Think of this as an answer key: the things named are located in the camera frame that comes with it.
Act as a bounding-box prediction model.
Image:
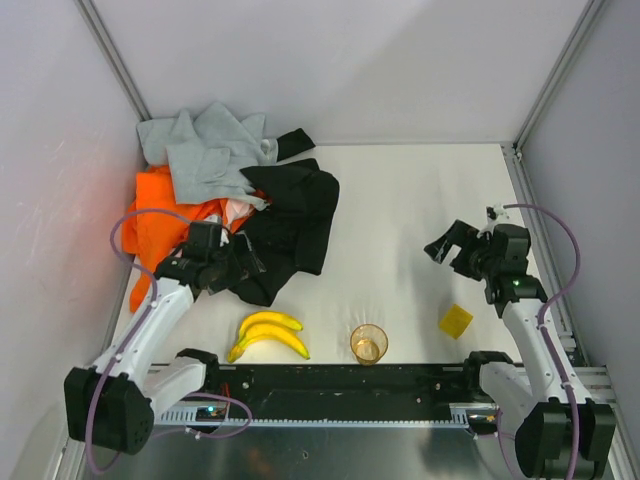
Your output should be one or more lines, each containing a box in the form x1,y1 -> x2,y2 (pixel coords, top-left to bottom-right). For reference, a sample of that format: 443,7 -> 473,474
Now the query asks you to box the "black zip jacket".
231,129 -> 340,307

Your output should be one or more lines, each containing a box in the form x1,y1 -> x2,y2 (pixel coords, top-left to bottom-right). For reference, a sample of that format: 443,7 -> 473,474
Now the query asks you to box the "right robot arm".
424,220 -> 616,479

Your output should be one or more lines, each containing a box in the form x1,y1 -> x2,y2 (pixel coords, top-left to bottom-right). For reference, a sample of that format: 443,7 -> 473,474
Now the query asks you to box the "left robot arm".
64,232 -> 265,455

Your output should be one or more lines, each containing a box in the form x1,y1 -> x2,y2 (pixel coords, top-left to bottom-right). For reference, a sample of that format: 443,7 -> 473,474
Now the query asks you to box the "orange cloth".
121,165 -> 251,314

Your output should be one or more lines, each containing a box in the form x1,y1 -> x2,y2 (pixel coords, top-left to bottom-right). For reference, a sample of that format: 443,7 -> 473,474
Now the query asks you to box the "grey cloth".
136,102 -> 278,211

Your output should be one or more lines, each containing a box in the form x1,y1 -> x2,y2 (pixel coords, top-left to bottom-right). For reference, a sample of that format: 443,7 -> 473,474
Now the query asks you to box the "yellow cube block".
438,304 -> 473,340

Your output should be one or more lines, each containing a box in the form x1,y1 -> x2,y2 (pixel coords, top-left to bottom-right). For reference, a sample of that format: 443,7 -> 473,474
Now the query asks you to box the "upper yellow banana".
235,311 -> 308,358

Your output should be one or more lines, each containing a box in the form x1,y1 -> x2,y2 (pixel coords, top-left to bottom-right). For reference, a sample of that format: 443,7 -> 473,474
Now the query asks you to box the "yellow banana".
227,323 -> 311,363
235,311 -> 308,358

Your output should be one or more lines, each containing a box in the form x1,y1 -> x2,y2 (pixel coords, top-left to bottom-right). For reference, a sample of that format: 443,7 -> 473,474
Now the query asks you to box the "lower yellow banana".
227,323 -> 311,363

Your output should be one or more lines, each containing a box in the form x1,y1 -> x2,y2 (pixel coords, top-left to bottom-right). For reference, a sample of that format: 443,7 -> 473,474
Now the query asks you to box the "amber plastic cup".
350,323 -> 389,366

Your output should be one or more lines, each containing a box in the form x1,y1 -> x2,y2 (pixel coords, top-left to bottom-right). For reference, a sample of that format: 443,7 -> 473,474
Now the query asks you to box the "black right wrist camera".
492,224 -> 531,275

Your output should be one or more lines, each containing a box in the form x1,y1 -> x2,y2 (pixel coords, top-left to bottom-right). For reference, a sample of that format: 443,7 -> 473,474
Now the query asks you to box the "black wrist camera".
183,221 -> 223,262
492,224 -> 531,275

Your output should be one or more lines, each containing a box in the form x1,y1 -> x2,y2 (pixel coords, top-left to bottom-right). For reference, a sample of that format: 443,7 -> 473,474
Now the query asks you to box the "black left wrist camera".
183,221 -> 223,262

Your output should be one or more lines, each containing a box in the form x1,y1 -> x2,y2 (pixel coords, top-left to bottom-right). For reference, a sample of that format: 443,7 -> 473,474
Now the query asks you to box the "right aluminium frame rail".
500,142 -> 589,367

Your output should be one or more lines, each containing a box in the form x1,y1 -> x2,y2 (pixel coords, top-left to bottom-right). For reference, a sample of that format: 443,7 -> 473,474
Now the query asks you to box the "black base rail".
180,364 -> 496,418

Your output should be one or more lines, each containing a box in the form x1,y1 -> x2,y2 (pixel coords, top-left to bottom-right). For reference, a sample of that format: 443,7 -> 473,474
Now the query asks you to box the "grey slotted cable duct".
155,402 -> 497,429

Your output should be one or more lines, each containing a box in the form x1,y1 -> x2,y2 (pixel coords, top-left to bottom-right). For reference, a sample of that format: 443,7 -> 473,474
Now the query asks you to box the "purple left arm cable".
83,208 -> 254,475

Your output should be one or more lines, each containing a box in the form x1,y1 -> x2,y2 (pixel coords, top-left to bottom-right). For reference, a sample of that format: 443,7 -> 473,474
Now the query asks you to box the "right aluminium frame post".
512,0 -> 610,151

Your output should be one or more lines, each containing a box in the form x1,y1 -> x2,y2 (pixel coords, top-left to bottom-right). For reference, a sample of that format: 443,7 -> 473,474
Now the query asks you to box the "aluminium frame post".
74,0 -> 151,121
512,0 -> 610,151

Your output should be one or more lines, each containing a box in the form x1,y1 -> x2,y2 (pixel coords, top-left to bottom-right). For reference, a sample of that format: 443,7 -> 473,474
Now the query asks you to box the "left aluminium frame post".
74,0 -> 151,121

